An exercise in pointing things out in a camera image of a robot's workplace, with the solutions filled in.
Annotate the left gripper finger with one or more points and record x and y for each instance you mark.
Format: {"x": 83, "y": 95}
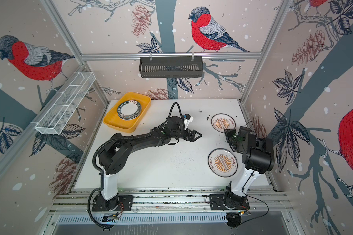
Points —
{"x": 192, "y": 138}
{"x": 195, "y": 134}

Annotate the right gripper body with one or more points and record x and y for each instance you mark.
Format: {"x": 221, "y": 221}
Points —
{"x": 233, "y": 136}

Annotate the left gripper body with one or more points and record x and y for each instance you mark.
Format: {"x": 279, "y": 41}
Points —
{"x": 180, "y": 133}

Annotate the orange sunburst plate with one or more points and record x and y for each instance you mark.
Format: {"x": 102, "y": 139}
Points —
{"x": 221, "y": 122}
{"x": 222, "y": 163}

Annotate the green rim lettered plate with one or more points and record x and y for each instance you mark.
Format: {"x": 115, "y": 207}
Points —
{"x": 129, "y": 107}

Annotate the white plate flower emblem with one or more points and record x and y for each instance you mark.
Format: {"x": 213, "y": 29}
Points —
{"x": 129, "y": 117}

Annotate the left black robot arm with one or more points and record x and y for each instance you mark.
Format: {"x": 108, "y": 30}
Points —
{"x": 110, "y": 158}

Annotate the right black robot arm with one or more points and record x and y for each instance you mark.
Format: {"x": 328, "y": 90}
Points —
{"x": 257, "y": 158}

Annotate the yellow plastic bin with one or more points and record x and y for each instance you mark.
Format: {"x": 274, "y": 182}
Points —
{"x": 112, "y": 119}

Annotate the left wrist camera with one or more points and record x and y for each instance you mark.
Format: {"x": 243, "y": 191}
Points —
{"x": 187, "y": 119}

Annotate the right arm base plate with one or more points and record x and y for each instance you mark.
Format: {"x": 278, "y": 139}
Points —
{"x": 218, "y": 202}

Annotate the black hanging wire basket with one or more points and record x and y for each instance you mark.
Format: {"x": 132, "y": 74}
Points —
{"x": 171, "y": 67}

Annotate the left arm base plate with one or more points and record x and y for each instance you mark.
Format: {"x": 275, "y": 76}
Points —
{"x": 118, "y": 203}

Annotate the aluminium mounting rail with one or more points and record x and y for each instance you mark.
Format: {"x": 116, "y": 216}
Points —
{"x": 176, "y": 201}

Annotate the white mesh wire shelf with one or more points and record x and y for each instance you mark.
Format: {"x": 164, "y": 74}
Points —
{"x": 56, "y": 117}

